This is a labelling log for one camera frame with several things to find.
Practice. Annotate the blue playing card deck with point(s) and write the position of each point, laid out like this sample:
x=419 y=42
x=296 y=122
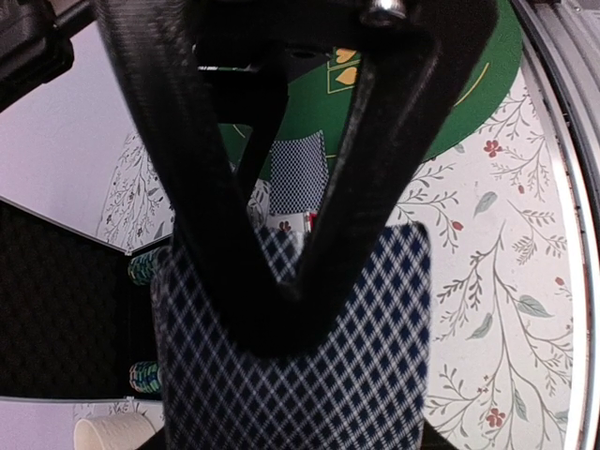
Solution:
x=363 y=388

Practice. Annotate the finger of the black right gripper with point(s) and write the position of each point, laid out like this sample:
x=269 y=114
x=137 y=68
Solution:
x=152 y=52

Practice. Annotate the cream ribbed ceramic mug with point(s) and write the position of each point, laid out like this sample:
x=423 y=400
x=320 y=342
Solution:
x=121 y=431

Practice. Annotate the green round poker mat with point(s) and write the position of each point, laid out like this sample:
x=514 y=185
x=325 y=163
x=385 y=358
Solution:
x=415 y=60

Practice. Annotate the green blue chip stack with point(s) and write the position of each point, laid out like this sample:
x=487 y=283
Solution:
x=145 y=377

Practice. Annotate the aluminium poker case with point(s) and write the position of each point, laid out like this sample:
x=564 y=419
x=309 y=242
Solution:
x=72 y=321

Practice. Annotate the green poker chip stack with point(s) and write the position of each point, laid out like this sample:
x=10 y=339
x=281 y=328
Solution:
x=142 y=268

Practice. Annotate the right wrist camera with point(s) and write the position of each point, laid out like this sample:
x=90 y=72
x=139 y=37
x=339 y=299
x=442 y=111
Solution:
x=36 y=44

